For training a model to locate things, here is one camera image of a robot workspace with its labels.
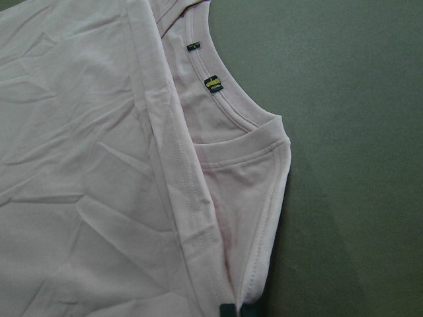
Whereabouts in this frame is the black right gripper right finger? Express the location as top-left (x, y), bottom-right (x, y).
top-left (241, 303), bottom-right (260, 317)

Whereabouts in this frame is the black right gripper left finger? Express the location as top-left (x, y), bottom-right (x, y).
top-left (219, 303), bottom-right (238, 317)

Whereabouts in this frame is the pink Snoopy t-shirt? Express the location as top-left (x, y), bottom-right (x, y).
top-left (1, 1), bottom-right (291, 316)

